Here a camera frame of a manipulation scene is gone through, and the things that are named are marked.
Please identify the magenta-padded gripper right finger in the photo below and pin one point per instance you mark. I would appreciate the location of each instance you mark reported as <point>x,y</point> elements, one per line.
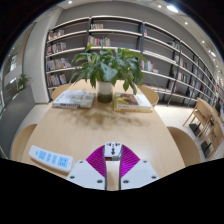
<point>140,175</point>

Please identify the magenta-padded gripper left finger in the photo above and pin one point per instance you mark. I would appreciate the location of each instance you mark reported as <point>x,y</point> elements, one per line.
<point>85,175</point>

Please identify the small white blue charger block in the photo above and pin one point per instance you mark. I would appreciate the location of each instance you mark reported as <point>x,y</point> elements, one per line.
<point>113,150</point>

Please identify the white power strip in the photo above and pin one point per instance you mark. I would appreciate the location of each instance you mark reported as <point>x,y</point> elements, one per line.
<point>50,158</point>

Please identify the yellow-covered book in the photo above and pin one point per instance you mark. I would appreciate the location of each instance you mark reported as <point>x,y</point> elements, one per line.
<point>131,101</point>

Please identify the large white book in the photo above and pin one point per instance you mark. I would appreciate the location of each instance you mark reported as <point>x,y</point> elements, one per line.
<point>73,99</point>

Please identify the green potted plant white pot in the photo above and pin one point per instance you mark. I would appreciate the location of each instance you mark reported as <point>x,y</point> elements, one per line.
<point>106,70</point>

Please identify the small green ledge plant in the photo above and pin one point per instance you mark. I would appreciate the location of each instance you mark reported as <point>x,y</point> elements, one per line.
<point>22,81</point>

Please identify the grey shelf unit with books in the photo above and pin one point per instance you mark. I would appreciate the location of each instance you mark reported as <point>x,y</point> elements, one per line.
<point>160,50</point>

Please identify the ceiling lights group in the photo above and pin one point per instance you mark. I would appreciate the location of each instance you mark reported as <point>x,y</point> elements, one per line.
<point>172,8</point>

